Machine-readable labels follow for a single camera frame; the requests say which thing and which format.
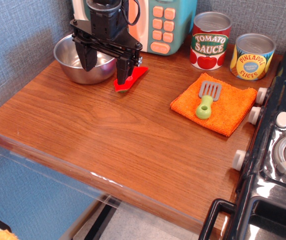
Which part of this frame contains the white stove knob lower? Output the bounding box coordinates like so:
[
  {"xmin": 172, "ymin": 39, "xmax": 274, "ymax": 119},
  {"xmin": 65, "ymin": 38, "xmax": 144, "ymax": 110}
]
[{"xmin": 232, "ymin": 149, "xmax": 247, "ymax": 171}]

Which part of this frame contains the clear acrylic table guard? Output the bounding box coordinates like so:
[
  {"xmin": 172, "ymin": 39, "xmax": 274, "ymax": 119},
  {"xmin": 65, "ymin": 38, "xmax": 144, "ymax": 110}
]
[{"xmin": 0, "ymin": 128, "xmax": 203, "ymax": 240}]

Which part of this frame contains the pineapple slices can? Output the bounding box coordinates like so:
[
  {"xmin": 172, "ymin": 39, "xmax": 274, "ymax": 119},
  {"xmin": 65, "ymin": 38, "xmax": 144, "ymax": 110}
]
[{"xmin": 230, "ymin": 33, "xmax": 276, "ymax": 81}]

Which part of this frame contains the green handled grey spatula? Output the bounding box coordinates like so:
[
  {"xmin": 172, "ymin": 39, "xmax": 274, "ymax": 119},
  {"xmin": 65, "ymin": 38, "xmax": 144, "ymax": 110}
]
[{"xmin": 195, "ymin": 80, "xmax": 222, "ymax": 120}]

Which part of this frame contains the silver metal pot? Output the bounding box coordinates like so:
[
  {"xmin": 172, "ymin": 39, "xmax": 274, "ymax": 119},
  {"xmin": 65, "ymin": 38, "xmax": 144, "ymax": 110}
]
[{"xmin": 53, "ymin": 34, "xmax": 118, "ymax": 85}]

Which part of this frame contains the orange folded cloth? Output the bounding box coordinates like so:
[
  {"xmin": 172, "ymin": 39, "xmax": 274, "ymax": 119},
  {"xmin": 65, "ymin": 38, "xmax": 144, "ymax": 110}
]
[{"xmin": 170, "ymin": 73, "xmax": 257, "ymax": 137}]

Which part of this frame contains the white stove knob middle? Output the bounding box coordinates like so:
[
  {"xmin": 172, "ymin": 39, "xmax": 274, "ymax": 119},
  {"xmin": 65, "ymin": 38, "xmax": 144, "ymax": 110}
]
[{"xmin": 248, "ymin": 106, "xmax": 261, "ymax": 125}]

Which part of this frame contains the red toy chili pepper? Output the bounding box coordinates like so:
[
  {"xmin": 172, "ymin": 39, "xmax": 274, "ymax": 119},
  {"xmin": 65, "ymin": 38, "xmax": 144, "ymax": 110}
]
[{"xmin": 113, "ymin": 66, "xmax": 148, "ymax": 93}]

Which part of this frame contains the teal toy microwave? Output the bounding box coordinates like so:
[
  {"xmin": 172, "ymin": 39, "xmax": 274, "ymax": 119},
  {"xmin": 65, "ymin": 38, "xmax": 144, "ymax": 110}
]
[{"xmin": 72, "ymin": 0, "xmax": 197, "ymax": 56}]

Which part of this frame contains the tomato sauce can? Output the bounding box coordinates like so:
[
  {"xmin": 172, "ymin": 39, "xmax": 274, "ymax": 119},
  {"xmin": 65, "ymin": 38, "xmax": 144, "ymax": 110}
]
[{"xmin": 190, "ymin": 11, "xmax": 232, "ymax": 71}]

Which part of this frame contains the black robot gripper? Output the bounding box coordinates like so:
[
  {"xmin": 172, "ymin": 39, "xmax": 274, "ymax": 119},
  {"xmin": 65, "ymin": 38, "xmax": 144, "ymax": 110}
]
[{"xmin": 71, "ymin": 0, "xmax": 142, "ymax": 85}]

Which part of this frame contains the black oven door handle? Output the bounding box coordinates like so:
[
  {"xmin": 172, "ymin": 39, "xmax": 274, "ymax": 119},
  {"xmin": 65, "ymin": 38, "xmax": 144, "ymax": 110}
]
[{"xmin": 199, "ymin": 198, "xmax": 237, "ymax": 240}]

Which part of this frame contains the white stove knob upper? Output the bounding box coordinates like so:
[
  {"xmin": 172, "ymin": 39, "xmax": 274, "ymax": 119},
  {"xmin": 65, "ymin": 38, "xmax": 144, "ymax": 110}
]
[{"xmin": 256, "ymin": 87, "xmax": 268, "ymax": 105}]

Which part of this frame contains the white stove knob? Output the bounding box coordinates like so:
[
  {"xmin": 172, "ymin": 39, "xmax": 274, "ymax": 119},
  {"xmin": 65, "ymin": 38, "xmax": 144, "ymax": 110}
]
[
  {"xmin": 232, "ymin": 149, "xmax": 247, "ymax": 171},
  {"xmin": 248, "ymin": 106, "xmax": 261, "ymax": 125},
  {"xmin": 256, "ymin": 87, "xmax": 268, "ymax": 105}
]

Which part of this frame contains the black toy stove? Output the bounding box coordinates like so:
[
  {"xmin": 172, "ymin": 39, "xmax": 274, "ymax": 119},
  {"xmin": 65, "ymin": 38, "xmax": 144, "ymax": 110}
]
[{"xmin": 229, "ymin": 52, "xmax": 286, "ymax": 240}]

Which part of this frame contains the orange plush toy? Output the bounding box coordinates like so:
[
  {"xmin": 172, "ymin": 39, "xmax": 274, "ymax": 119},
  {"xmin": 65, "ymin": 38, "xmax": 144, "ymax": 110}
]
[{"xmin": 0, "ymin": 230, "xmax": 18, "ymax": 240}]

